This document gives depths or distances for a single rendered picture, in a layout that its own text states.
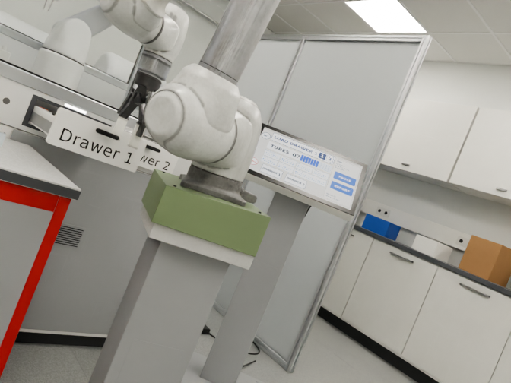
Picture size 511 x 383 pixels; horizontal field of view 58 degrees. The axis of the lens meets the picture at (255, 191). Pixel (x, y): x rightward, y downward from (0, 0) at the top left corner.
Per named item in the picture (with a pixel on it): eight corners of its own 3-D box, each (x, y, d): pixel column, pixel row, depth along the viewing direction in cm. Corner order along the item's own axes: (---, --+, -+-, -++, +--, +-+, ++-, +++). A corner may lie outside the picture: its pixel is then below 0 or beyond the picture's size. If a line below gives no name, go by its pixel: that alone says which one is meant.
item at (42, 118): (130, 166, 150) (137, 148, 150) (52, 138, 133) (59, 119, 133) (91, 143, 181) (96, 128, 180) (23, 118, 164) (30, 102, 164)
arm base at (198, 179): (259, 212, 122) (266, 192, 122) (179, 185, 118) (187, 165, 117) (248, 200, 140) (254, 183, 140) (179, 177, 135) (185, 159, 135)
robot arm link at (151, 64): (163, 64, 141) (156, 81, 141) (138, 49, 135) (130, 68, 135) (177, 65, 134) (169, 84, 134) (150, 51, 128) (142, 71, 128)
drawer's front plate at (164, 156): (170, 177, 195) (180, 153, 194) (108, 155, 176) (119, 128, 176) (169, 175, 196) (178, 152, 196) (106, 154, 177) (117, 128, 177)
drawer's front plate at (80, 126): (135, 172, 150) (147, 141, 150) (46, 142, 131) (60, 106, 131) (133, 171, 151) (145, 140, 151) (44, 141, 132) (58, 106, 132)
